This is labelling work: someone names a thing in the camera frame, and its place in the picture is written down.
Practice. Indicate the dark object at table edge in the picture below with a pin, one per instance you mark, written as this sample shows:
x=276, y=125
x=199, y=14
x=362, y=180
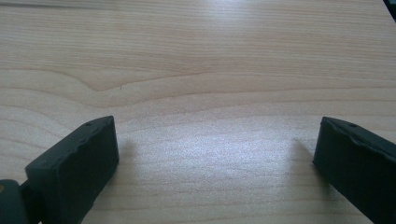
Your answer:
x=392, y=6

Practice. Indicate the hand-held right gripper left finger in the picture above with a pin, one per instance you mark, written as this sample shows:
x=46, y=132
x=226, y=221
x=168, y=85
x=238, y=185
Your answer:
x=73, y=168

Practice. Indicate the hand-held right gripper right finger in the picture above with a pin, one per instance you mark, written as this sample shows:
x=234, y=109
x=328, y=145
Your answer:
x=361, y=165

